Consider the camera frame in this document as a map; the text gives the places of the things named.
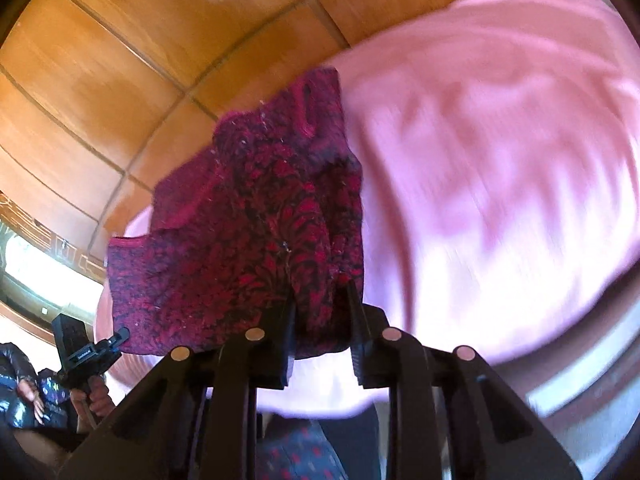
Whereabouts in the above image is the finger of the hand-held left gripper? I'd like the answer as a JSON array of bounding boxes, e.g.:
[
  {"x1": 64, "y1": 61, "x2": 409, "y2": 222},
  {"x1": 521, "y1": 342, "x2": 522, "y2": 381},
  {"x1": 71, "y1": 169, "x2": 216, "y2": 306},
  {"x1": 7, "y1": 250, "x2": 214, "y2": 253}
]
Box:
[{"x1": 102, "y1": 326, "x2": 131, "y2": 357}]

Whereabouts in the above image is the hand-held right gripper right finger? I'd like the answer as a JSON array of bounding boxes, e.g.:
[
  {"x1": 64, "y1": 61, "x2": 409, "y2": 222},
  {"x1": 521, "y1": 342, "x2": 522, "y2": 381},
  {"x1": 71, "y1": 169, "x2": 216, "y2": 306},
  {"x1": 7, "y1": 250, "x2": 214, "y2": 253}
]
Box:
[{"x1": 345, "y1": 280, "x2": 583, "y2": 480}]

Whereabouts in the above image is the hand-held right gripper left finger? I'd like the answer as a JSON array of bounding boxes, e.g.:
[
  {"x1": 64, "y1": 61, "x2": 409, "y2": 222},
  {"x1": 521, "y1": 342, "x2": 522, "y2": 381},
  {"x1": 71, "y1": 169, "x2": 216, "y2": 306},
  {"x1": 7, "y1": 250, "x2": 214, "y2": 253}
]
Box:
[{"x1": 57, "y1": 292, "x2": 297, "y2": 480}]

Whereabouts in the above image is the red patterned knit sweater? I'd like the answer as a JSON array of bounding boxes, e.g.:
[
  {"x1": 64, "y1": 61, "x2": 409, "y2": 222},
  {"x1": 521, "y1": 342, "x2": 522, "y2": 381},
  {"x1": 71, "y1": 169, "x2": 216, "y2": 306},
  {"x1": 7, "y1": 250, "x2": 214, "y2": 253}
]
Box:
[{"x1": 106, "y1": 66, "x2": 366, "y2": 361}]

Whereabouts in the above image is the person's left hand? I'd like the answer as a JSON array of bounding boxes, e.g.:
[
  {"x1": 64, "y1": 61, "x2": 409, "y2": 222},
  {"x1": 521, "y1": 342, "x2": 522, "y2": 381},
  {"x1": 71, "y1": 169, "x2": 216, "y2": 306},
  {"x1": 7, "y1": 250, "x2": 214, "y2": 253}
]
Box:
[{"x1": 70, "y1": 375, "x2": 117, "y2": 433}]

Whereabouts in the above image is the dark red-dotted clothing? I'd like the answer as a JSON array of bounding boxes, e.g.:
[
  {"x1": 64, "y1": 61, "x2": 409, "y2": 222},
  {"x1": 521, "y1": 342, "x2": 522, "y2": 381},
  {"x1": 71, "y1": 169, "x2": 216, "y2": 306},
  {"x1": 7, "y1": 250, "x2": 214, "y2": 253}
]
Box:
[{"x1": 257, "y1": 405, "x2": 381, "y2": 480}]

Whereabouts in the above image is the pink blanket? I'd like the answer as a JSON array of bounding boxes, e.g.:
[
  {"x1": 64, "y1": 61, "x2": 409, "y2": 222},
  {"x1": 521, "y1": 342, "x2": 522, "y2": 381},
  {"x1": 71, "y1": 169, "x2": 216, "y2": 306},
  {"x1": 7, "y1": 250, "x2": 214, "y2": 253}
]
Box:
[{"x1": 95, "y1": 0, "x2": 640, "y2": 418}]

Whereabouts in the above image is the wooden panelled wardrobe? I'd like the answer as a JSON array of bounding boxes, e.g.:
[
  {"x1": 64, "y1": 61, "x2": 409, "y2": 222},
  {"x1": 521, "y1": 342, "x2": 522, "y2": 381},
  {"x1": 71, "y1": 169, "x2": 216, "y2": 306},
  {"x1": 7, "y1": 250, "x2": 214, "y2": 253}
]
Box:
[{"x1": 0, "y1": 0, "x2": 536, "y2": 271}]

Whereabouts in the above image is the window with carved wooden frame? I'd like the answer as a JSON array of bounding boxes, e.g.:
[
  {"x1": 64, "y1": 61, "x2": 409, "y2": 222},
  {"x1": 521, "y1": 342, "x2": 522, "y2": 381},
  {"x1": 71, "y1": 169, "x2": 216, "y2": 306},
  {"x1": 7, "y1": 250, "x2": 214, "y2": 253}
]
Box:
[{"x1": 0, "y1": 195, "x2": 108, "y2": 321}]

